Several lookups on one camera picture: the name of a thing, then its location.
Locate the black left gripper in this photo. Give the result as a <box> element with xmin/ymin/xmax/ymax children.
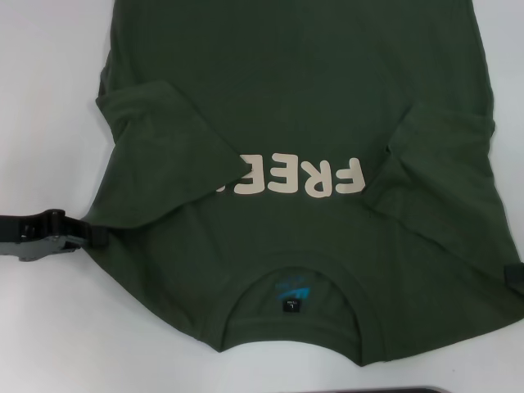
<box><xmin>0</xmin><ymin>208</ymin><xmax>109</xmax><ymax>263</ymax></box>

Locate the dark green FREE t-shirt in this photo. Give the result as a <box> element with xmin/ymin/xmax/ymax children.
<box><xmin>79</xmin><ymin>0</ymin><xmax>524</xmax><ymax>364</ymax></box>

